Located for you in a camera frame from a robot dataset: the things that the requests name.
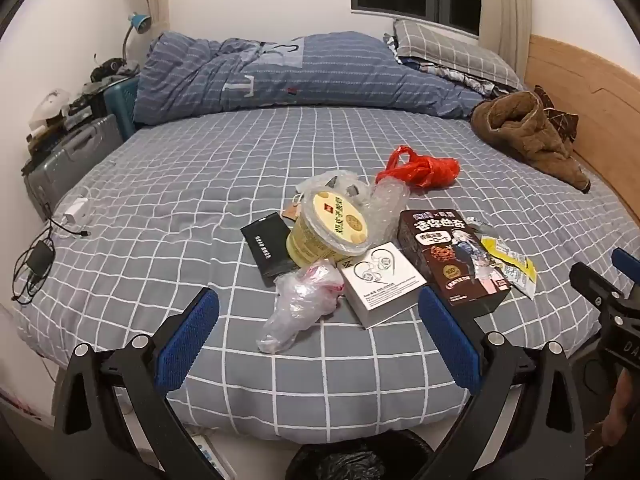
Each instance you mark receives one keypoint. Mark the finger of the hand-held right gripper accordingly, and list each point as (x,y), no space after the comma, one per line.
(625,262)
(587,282)

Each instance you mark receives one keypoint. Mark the silver foil wrapper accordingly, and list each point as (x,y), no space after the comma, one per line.
(485,232)

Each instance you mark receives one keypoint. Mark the clear plastic pouch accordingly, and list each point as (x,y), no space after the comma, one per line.
(335,182)

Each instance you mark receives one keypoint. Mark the black box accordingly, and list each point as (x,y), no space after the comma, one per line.
(265,250)

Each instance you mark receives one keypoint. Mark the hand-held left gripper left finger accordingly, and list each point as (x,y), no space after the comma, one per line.
(187,340)

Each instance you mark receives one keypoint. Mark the clear plastic bag red print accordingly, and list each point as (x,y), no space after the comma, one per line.
(295,300)

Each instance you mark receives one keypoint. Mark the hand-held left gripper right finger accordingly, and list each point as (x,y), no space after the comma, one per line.
(445,340)

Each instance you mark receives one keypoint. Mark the clear bubble wrap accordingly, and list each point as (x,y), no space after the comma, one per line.
(385,205)

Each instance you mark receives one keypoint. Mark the black headset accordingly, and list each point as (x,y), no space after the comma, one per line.
(112,67)

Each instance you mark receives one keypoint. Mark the blue striped duvet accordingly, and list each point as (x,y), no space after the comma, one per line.
(325,75)

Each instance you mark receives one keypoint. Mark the white plastic object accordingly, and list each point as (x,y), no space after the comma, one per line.
(50,105)

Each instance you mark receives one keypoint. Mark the white earphone box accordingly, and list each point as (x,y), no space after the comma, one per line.
(380,285)

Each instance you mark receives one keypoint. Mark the black waste bin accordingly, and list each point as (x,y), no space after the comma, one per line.
(350,460)

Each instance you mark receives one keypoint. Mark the yellow snack wrapper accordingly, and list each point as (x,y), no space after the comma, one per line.
(515,265)

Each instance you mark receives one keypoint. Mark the teal suitcase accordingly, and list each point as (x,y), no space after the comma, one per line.
(122,105)

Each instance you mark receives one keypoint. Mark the brown fleece garment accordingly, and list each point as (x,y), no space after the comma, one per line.
(520,130)

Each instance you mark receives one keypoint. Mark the grey suitcase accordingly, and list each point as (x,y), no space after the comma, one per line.
(70,160)

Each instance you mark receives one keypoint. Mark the wooden headboard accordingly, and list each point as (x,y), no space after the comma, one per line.
(600,90)

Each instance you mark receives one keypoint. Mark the white power strip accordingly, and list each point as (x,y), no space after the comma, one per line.
(212,460)

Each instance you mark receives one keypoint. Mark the brown cookie box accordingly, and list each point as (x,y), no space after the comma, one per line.
(450,260)

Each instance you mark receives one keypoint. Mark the person's right hand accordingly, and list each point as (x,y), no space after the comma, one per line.
(625,405)

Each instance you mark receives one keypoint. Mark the brown paper tag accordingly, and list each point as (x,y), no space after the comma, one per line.
(292,210)

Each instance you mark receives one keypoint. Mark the grey checked pillow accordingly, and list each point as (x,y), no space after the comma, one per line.
(450,47)

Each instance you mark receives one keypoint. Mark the blue desk lamp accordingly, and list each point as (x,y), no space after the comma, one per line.
(140,22)

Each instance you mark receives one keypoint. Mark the bed with grey checked sheet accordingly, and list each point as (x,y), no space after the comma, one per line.
(200,185)

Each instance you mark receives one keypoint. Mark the yellow yogurt tub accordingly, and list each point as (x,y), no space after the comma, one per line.
(330,220)

